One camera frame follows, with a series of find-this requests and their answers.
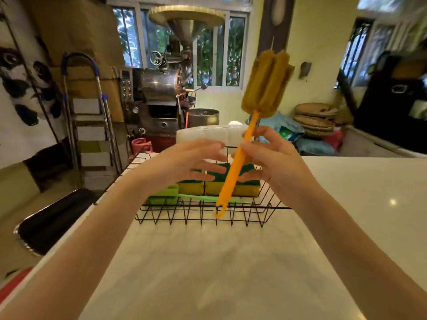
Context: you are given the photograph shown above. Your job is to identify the white plastic container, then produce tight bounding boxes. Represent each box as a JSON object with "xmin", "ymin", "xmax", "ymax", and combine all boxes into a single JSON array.
[{"xmin": 176, "ymin": 124, "xmax": 250, "ymax": 156}]

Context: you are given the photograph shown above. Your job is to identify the blue plastic bags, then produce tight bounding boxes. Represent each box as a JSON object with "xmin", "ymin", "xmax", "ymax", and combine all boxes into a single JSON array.
[{"xmin": 258, "ymin": 111, "xmax": 338, "ymax": 156}]

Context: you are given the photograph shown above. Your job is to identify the brown wooden wall hanging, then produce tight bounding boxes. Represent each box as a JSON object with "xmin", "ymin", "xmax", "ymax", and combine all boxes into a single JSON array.
[{"xmin": 256, "ymin": 0, "xmax": 296, "ymax": 58}]

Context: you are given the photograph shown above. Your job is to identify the person's left forearm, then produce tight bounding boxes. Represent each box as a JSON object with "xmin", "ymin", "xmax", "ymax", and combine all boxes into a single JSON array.
[{"xmin": 0, "ymin": 170, "xmax": 157, "ymax": 320}]

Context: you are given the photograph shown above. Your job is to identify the large yellow green scrub sponge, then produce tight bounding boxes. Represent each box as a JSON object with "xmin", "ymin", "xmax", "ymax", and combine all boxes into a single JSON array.
[{"xmin": 205, "ymin": 162, "xmax": 262, "ymax": 198}]

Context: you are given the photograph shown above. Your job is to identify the large cardboard box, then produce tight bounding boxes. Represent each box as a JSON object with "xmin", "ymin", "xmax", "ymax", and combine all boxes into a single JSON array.
[{"xmin": 26, "ymin": 0, "xmax": 127, "ymax": 123}]

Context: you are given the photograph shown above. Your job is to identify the red object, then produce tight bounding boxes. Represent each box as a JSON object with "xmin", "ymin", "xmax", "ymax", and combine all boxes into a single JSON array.
[{"xmin": 0, "ymin": 267, "xmax": 33, "ymax": 304}]

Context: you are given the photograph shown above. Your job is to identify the person's left hand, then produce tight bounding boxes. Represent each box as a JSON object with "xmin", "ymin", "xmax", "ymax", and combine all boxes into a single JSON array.
[{"xmin": 143, "ymin": 138, "xmax": 229, "ymax": 194}]

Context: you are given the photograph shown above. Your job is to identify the blue handled step ladder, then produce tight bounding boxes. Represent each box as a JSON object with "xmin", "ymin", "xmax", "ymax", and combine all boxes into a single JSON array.
[{"xmin": 61, "ymin": 52, "xmax": 124, "ymax": 191}]

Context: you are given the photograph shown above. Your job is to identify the black appliance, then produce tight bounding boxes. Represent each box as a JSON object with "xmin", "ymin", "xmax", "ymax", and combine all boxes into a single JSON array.
[{"xmin": 353, "ymin": 51, "xmax": 427, "ymax": 154}]

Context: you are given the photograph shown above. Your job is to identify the person's right hand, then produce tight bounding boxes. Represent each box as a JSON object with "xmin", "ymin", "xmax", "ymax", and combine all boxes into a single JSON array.
[{"xmin": 232, "ymin": 126, "xmax": 311, "ymax": 205}]

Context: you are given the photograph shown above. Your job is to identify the white framed window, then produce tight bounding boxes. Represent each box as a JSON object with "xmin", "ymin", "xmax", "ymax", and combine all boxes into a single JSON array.
[{"xmin": 110, "ymin": 0, "xmax": 254, "ymax": 94}]

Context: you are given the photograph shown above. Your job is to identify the black padded stool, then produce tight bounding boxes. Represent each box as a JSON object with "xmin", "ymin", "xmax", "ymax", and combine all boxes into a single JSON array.
[{"xmin": 13, "ymin": 188, "xmax": 98, "ymax": 258}]

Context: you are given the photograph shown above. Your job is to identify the small yellow green scrub sponge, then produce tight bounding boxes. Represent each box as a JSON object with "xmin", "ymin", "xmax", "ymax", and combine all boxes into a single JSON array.
[{"xmin": 177, "ymin": 169, "xmax": 206, "ymax": 196}]

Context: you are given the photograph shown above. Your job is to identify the white chest cabinet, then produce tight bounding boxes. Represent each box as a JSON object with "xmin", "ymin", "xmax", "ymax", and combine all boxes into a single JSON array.
[{"xmin": 338, "ymin": 124, "xmax": 427, "ymax": 159}]

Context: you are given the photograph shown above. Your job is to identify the green plastic brush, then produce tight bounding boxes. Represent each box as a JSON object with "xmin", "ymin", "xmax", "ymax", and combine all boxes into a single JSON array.
[{"xmin": 146, "ymin": 184, "xmax": 245, "ymax": 206}]

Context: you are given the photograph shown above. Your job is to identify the person's right forearm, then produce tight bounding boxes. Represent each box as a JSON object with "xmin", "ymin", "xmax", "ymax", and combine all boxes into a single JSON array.
[{"xmin": 287, "ymin": 181, "xmax": 427, "ymax": 320}]

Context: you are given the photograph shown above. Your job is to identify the steel coffee roaster machine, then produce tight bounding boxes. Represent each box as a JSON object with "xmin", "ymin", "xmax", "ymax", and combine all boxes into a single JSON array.
[{"xmin": 118, "ymin": 5, "xmax": 226, "ymax": 153}]

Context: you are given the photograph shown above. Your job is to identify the stack of woven baskets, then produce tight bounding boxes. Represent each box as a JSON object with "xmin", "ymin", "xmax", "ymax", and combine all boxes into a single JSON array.
[{"xmin": 293, "ymin": 102, "xmax": 341, "ymax": 139}]

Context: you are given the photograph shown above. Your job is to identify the orange handled sponge bottle brush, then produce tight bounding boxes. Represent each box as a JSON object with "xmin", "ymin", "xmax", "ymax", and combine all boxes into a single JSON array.
[{"xmin": 214, "ymin": 50, "xmax": 296, "ymax": 220}]

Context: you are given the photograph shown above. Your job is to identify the round metal bucket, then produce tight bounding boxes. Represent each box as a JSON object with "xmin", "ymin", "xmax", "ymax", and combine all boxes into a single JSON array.
[{"xmin": 186, "ymin": 108, "xmax": 220, "ymax": 129}]

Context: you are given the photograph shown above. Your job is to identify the barred side window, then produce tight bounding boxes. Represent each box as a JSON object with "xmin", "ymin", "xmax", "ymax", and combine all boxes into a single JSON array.
[{"xmin": 334, "ymin": 18, "xmax": 375, "ymax": 89}]

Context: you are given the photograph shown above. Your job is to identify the black wire basket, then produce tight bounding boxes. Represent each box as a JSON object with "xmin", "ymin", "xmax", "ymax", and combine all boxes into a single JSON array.
[{"xmin": 135, "ymin": 146, "xmax": 293, "ymax": 228}]

